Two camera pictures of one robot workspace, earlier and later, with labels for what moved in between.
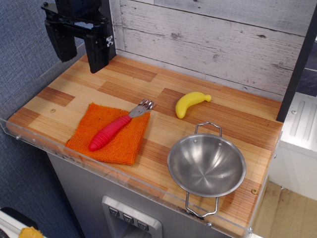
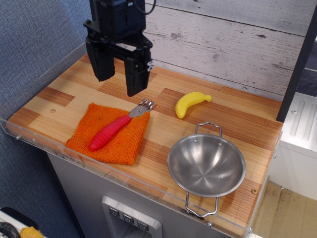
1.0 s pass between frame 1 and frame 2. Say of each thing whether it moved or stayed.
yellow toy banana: stayed
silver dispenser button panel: stayed
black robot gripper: moved
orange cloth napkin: stayed
